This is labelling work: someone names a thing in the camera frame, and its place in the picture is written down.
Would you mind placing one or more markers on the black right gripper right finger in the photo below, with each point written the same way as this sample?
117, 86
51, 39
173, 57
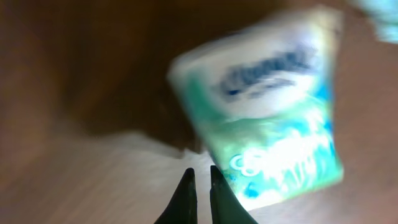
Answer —
225, 208

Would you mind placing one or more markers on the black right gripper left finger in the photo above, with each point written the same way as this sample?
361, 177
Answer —
182, 208

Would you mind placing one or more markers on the teal wet wipes pack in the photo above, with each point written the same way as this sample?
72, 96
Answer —
383, 16

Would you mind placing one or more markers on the green tissue pack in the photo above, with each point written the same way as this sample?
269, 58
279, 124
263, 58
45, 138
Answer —
261, 100

